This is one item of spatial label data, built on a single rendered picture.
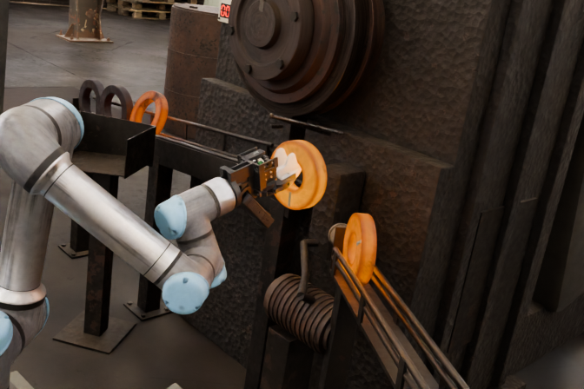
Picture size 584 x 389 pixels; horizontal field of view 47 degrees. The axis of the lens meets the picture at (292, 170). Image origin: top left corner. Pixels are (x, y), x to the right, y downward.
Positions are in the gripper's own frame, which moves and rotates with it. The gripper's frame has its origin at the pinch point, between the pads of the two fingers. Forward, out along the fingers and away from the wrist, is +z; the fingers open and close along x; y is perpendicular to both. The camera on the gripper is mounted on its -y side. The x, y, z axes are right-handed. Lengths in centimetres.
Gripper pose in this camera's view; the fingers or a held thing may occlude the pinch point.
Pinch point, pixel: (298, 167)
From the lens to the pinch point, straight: 149.1
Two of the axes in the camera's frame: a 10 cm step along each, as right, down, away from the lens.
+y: -0.5, -8.7, -4.9
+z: 7.4, -3.6, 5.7
